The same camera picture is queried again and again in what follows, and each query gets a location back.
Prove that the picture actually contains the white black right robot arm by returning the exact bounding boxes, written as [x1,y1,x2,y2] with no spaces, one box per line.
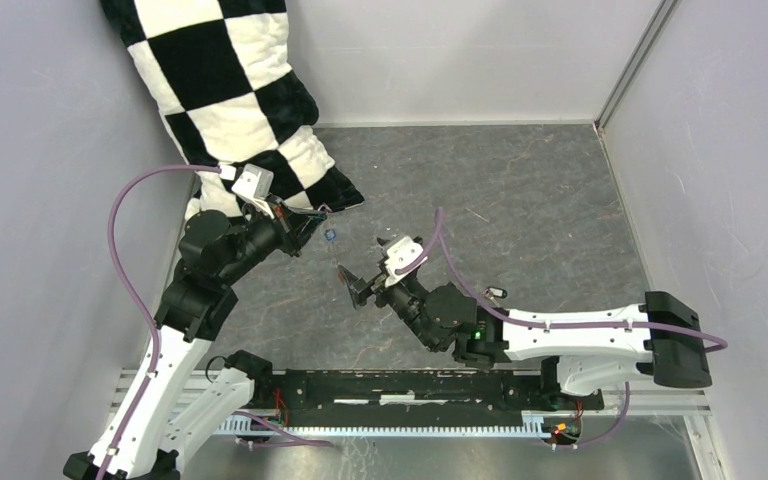
[338,266,713,408]

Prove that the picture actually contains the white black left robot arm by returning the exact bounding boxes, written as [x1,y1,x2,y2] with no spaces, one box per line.
[63,203,326,479]

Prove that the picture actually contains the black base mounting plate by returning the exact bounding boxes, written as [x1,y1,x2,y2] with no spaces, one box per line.
[247,369,605,428]

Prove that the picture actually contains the black white checkered pillow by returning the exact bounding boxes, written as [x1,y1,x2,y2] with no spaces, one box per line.
[101,0,364,217]

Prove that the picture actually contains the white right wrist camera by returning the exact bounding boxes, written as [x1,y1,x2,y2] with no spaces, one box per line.
[376,235,423,289]

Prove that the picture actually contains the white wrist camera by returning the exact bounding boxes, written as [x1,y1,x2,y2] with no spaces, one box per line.
[376,235,423,289]
[219,163,275,219]

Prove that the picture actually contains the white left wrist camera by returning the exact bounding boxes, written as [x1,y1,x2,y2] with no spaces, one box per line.
[219,163,275,219]

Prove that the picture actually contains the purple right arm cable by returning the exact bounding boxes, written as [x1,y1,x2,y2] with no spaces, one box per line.
[390,207,730,354]

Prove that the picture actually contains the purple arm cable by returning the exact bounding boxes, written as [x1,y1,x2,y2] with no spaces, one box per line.
[390,207,730,354]
[95,164,240,480]

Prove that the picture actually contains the white slotted cable duct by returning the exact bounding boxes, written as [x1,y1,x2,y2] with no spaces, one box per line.
[215,412,578,440]

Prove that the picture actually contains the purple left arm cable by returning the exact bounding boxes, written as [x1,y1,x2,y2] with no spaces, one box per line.
[95,164,240,480]

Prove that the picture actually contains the aluminium corner frame post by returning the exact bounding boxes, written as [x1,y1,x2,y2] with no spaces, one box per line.
[593,0,680,137]

